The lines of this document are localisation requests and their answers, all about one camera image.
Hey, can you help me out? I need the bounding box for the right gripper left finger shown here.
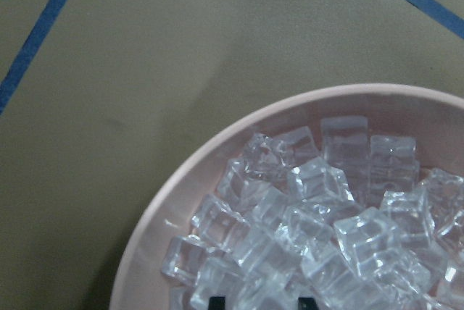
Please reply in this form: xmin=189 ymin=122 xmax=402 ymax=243
xmin=208 ymin=296 xmax=226 ymax=310

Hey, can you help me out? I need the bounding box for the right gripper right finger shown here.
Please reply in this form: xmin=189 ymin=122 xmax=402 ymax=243
xmin=297 ymin=297 xmax=316 ymax=310

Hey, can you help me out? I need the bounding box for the pile of clear ice cubes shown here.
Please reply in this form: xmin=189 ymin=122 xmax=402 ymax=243
xmin=162 ymin=116 xmax=463 ymax=309

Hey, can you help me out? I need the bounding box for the pink bowl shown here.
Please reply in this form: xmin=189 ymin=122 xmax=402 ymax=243
xmin=109 ymin=83 xmax=463 ymax=309

